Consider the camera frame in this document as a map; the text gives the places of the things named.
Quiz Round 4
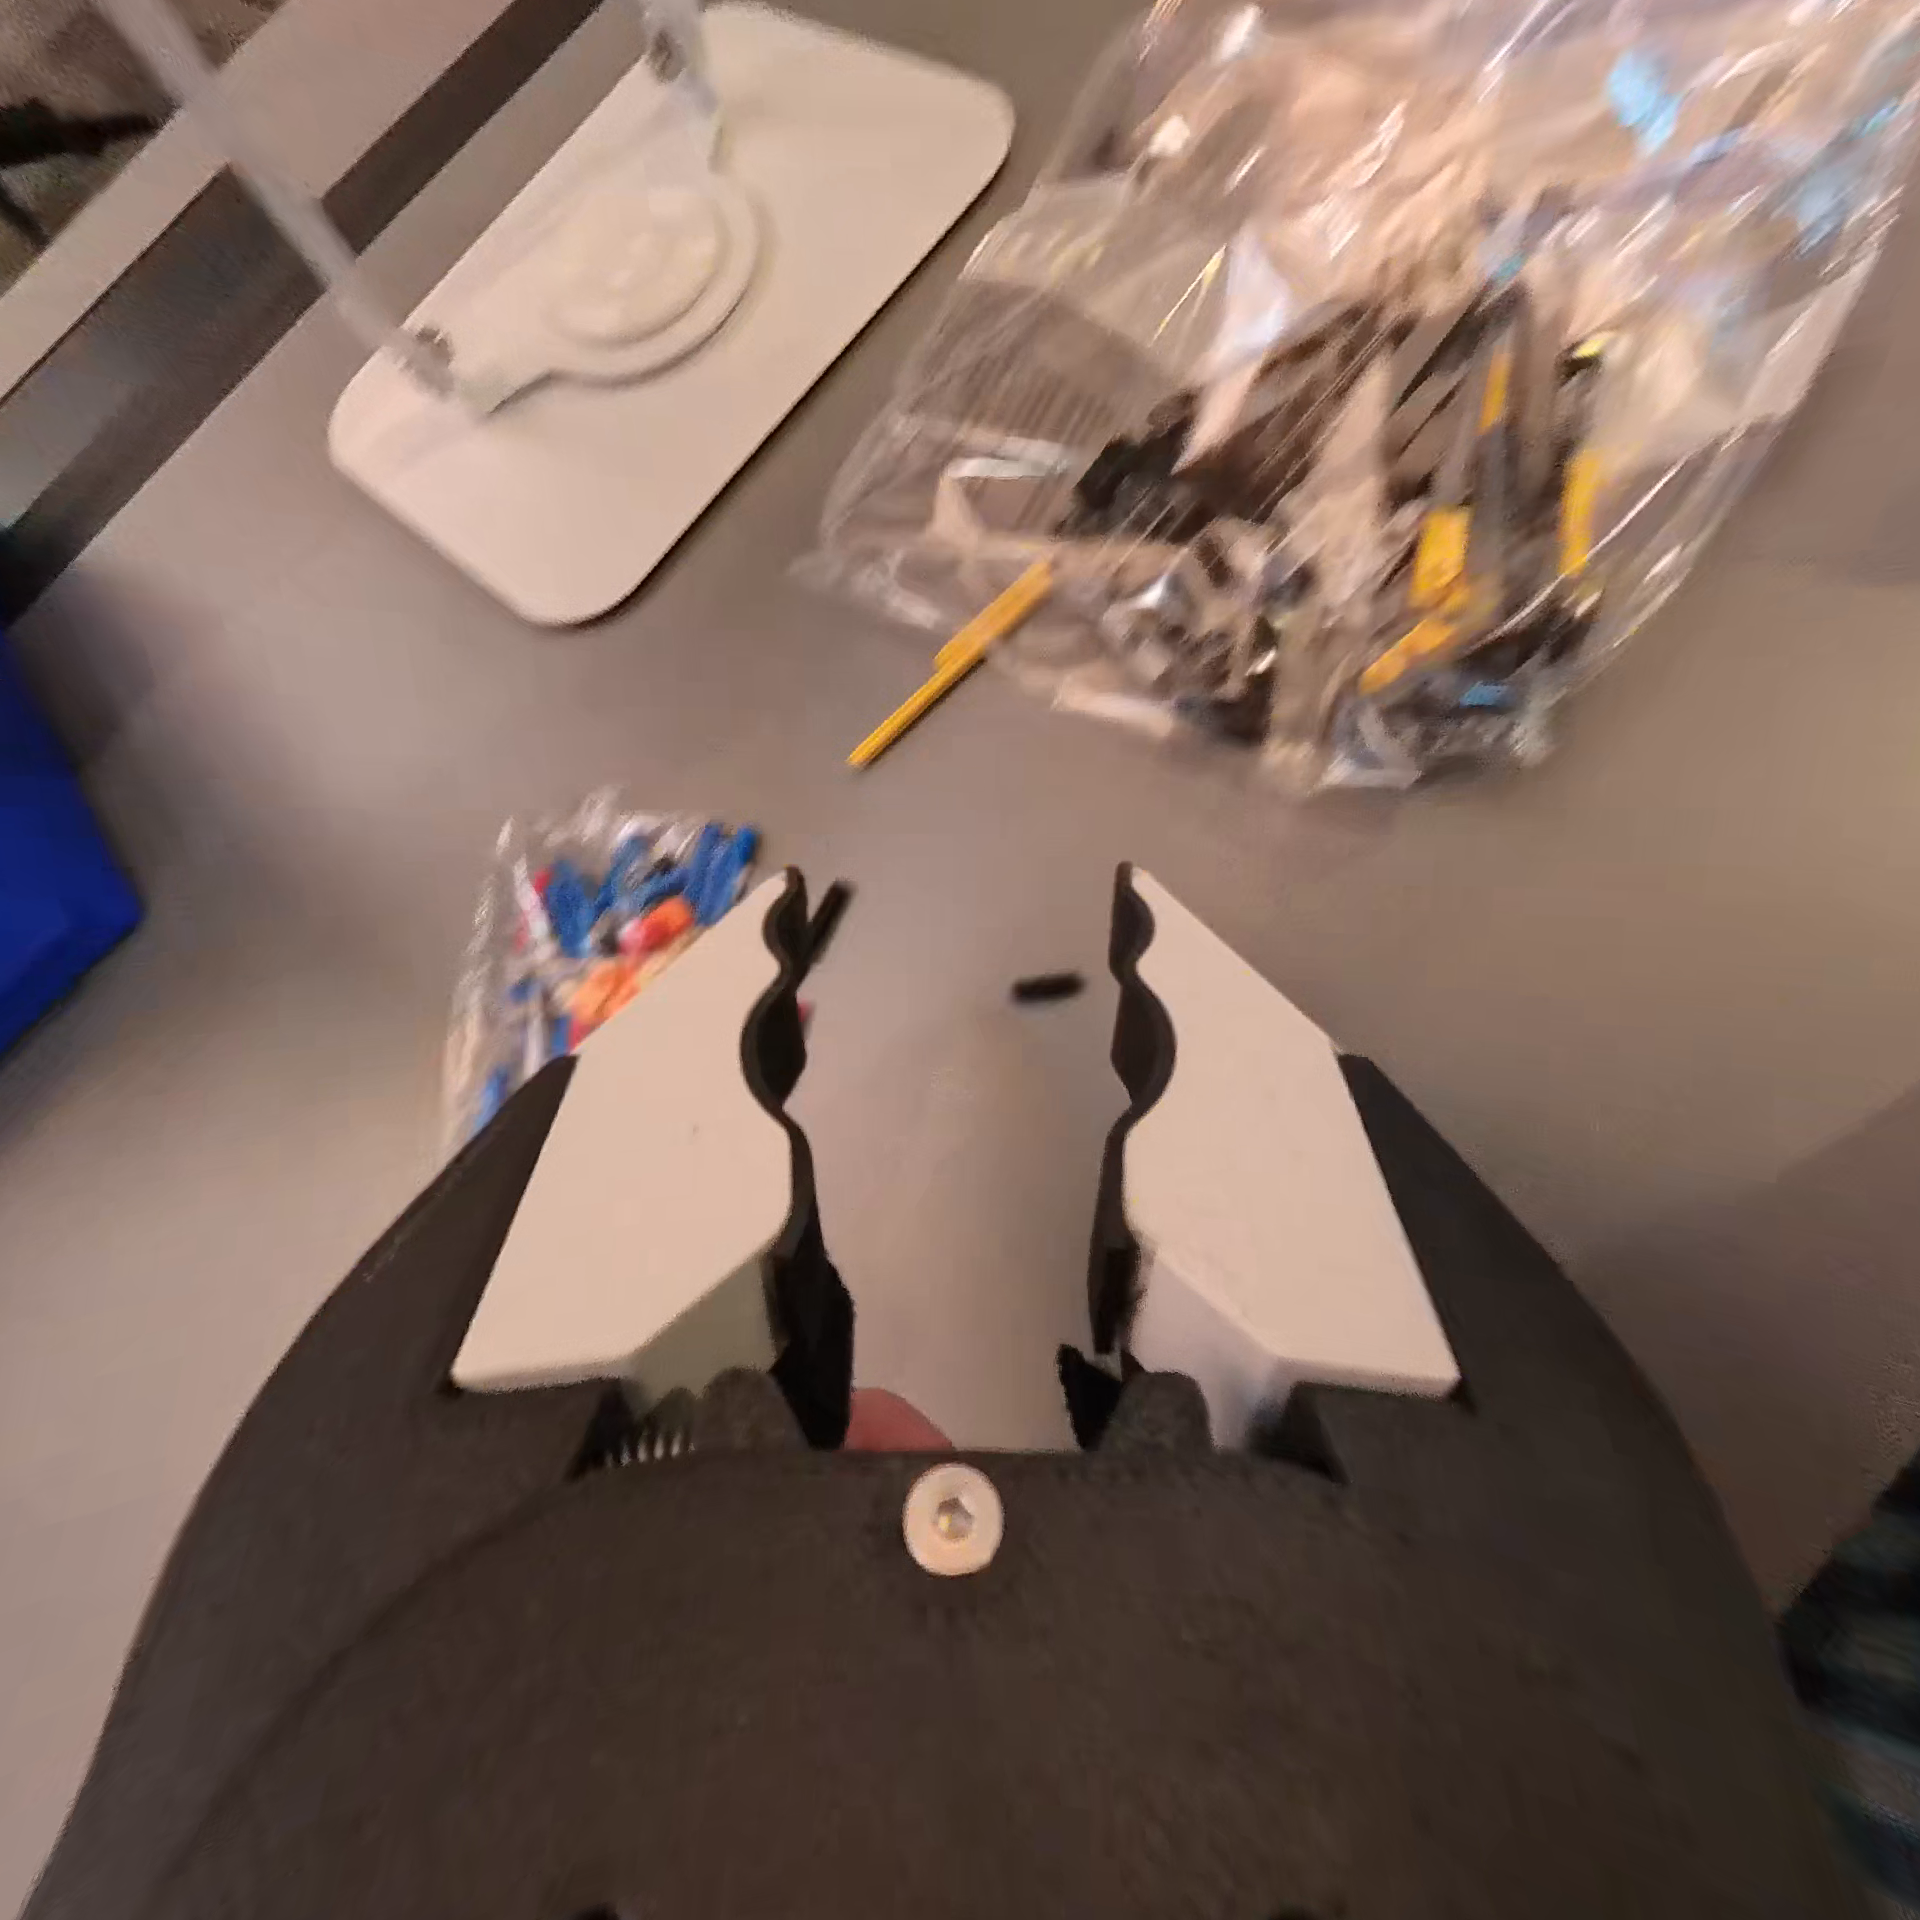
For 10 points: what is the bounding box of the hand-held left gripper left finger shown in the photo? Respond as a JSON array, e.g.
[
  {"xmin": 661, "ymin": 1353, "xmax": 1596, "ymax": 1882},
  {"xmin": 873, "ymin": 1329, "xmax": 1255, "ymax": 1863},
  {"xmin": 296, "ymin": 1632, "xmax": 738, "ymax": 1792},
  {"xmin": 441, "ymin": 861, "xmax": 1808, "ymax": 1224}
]
[{"xmin": 448, "ymin": 865, "xmax": 856, "ymax": 1450}]

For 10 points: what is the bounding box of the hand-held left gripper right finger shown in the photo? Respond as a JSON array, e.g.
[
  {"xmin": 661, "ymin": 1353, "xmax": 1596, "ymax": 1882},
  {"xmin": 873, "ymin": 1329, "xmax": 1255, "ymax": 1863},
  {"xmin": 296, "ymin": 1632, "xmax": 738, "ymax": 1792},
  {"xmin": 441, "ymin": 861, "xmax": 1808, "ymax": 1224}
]
[{"xmin": 1054, "ymin": 859, "xmax": 1463, "ymax": 1450}]

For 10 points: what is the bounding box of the yellow lego axle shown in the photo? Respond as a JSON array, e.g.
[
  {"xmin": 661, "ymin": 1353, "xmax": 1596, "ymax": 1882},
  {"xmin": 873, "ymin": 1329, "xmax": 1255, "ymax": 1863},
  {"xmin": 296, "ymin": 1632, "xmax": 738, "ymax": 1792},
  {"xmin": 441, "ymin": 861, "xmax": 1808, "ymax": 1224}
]
[{"xmin": 844, "ymin": 559, "xmax": 1056, "ymax": 770}]

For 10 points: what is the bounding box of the clear plastic bag of lego parts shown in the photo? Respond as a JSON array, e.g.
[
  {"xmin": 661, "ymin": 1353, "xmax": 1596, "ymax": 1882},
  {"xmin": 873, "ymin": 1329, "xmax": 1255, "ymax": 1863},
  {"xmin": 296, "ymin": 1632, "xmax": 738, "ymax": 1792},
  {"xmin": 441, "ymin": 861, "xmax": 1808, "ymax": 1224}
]
[{"xmin": 790, "ymin": 0, "xmax": 1920, "ymax": 799}]

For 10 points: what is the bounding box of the small bag of blue lego parts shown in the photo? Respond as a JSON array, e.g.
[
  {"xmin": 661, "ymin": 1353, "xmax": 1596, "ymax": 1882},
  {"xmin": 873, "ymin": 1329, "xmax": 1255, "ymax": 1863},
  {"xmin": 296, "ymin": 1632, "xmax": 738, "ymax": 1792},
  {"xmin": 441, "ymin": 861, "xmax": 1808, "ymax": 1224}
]
[{"xmin": 448, "ymin": 785, "xmax": 818, "ymax": 1150}]

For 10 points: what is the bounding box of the blue box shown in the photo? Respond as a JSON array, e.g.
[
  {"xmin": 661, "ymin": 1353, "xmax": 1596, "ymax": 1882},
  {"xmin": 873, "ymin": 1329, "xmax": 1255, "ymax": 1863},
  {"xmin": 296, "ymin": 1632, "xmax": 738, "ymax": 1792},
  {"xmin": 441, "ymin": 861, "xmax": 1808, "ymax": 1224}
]
[{"xmin": 0, "ymin": 625, "xmax": 146, "ymax": 1057}]

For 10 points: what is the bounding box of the dark patterned cloth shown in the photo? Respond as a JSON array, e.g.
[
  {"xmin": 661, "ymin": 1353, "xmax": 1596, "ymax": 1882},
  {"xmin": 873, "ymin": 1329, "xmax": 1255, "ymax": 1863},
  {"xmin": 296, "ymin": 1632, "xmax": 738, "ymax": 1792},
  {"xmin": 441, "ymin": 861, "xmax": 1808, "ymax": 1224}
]
[{"xmin": 1773, "ymin": 1505, "xmax": 1920, "ymax": 1807}]

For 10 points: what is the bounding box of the white base clear stand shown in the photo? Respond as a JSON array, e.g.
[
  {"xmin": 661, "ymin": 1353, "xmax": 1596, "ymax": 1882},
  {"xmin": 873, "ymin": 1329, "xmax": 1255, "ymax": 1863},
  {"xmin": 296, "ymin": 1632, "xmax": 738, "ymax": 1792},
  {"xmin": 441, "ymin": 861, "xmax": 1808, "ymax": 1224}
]
[{"xmin": 119, "ymin": 0, "xmax": 1017, "ymax": 632}]

